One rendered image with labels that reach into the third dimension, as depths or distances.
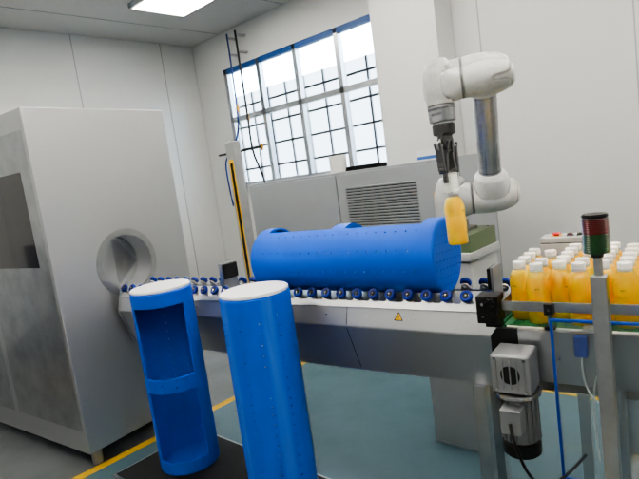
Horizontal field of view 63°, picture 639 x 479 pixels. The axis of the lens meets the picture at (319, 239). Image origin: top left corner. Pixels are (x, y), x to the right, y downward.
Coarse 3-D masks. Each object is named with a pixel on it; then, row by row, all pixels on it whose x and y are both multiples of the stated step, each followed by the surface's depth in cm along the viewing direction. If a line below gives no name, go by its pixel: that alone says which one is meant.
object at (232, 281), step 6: (222, 264) 260; (228, 264) 262; (234, 264) 265; (222, 270) 260; (228, 270) 261; (234, 270) 265; (222, 276) 261; (228, 276) 261; (234, 276) 264; (222, 282) 261; (228, 282) 263; (234, 282) 267
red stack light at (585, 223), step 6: (582, 222) 132; (588, 222) 131; (594, 222) 130; (600, 222) 129; (606, 222) 129; (582, 228) 133; (588, 228) 131; (594, 228) 130; (600, 228) 129; (606, 228) 130; (588, 234) 131; (594, 234) 130; (600, 234) 130
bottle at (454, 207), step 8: (448, 200) 176; (456, 200) 175; (448, 208) 176; (456, 208) 174; (464, 208) 176; (448, 216) 176; (456, 216) 175; (464, 216) 176; (448, 224) 177; (456, 224) 175; (464, 224) 176; (448, 232) 178; (456, 232) 175; (464, 232) 176; (448, 240) 179; (456, 240) 176; (464, 240) 176
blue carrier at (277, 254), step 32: (352, 224) 218; (416, 224) 193; (256, 256) 233; (288, 256) 222; (320, 256) 212; (352, 256) 203; (384, 256) 195; (416, 256) 187; (448, 256) 195; (320, 288) 222; (352, 288) 212; (384, 288) 203; (416, 288) 194; (448, 288) 194
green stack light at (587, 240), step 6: (582, 234) 134; (606, 234) 130; (582, 240) 134; (588, 240) 131; (594, 240) 130; (600, 240) 130; (606, 240) 130; (588, 246) 132; (594, 246) 130; (600, 246) 130; (606, 246) 130; (588, 252) 132; (594, 252) 131; (600, 252) 130; (606, 252) 130
